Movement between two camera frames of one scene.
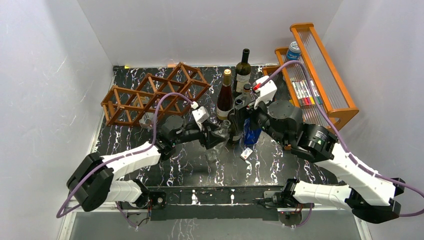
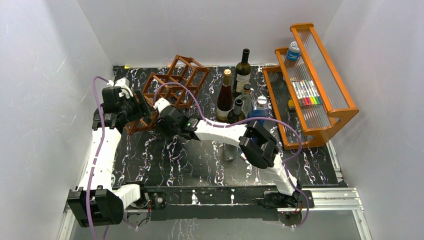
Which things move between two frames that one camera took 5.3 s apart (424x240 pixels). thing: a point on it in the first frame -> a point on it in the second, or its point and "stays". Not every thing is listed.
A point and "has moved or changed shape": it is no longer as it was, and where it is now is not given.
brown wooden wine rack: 148,98 has moved or changed shape
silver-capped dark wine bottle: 236,118 stays
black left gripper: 212,139 -> 143,110
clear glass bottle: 213,154 -> 230,152
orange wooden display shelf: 316,82 stays
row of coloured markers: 303,93 stays
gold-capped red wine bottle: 224,101 stays
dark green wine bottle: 243,70 stays
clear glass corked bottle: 247,99 stays
